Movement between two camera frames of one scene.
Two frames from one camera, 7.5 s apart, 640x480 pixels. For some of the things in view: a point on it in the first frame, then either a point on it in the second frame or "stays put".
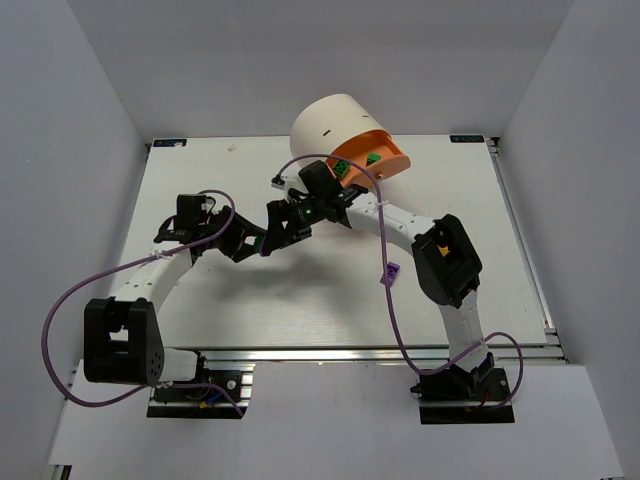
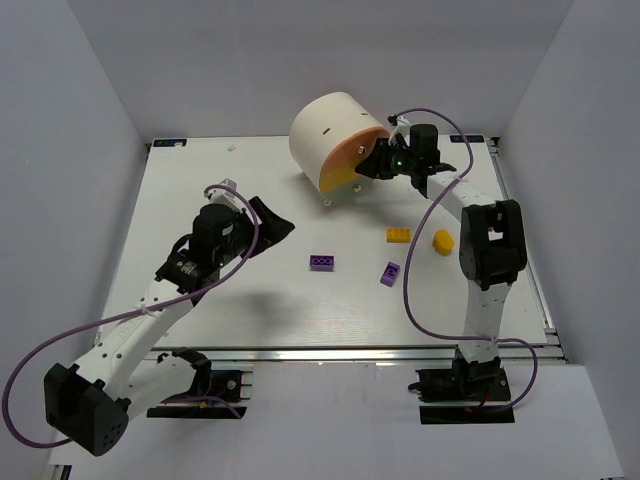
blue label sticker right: (466, 138) stays put
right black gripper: (275, 218) → (388, 161)
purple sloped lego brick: (392, 271) stays put
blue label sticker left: (168, 142) stays put
